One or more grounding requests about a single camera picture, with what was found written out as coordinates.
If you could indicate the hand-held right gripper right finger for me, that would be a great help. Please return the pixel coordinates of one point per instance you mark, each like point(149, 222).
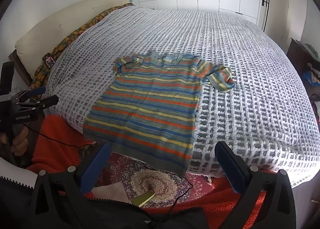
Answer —
point(231, 166)

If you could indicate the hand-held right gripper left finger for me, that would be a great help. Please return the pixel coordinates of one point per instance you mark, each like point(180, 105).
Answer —
point(96, 169)

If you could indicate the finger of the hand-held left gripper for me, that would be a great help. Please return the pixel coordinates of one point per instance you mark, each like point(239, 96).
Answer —
point(46, 101)
point(37, 91)

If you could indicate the striped knit shirt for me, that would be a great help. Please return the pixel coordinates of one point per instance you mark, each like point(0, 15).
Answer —
point(150, 109)

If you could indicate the pile of clothes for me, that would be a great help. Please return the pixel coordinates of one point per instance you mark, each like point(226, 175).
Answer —
point(312, 69)

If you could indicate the person's left hand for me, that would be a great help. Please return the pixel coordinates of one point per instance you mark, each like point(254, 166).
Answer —
point(22, 141)

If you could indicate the beige paper sheet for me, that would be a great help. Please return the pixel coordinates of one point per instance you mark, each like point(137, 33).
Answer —
point(110, 190)

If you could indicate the smartphone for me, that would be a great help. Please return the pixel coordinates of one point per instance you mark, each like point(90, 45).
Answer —
point(49, 61)

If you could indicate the white cloth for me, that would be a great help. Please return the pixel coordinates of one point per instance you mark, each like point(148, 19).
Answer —
point(15, 171)

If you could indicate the red patterned rug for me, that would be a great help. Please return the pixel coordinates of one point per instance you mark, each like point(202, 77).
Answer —
point(150, 181)

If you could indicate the yellow-green book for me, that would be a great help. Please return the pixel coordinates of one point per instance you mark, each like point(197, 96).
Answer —
point(143, 197)

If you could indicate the orange patterned bedsheet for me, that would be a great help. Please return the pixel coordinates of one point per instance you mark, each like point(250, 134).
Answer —
point(75, 34)

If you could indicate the white grey waffle blanket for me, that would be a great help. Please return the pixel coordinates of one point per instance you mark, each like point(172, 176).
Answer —
point(250, 94)

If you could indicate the cream padded headboard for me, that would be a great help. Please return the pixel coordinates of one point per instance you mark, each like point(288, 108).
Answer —
point(62, 16)

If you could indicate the dark wooden dresser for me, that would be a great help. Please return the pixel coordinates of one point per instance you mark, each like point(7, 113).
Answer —
point(295, 56)

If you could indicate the brown wooden bed frame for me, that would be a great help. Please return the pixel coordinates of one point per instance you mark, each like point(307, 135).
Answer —
point(21, 70)

